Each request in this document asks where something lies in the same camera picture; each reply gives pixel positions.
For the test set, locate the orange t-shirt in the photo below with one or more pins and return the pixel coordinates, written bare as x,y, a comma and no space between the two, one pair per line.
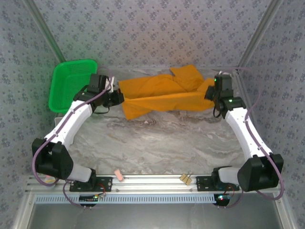
162,95

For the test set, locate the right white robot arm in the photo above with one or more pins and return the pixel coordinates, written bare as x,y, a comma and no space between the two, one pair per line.
240,128

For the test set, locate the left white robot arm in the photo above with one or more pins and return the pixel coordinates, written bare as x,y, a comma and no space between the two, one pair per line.
76,119

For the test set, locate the green plastic basket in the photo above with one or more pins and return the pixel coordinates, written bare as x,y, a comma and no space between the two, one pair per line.
69,83

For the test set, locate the pink eraser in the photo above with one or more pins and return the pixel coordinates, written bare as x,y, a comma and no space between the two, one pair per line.
118,174

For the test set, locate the gold binder clip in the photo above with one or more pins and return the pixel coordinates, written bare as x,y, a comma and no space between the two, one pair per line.
185,178

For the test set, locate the black electronic device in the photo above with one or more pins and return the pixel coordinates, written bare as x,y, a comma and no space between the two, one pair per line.
202,183

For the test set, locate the grey metal shelf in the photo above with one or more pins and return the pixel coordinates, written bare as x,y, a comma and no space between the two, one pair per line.
152,217

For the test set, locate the aluminium side rail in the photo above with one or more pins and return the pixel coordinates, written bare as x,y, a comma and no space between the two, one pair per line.
239,81

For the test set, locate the aluminium frame post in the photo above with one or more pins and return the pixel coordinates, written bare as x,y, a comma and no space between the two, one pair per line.
261,31

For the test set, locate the left black mount plate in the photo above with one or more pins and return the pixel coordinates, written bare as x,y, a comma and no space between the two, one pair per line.
104,184

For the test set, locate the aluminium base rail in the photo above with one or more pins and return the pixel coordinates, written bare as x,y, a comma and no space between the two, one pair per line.
152,182

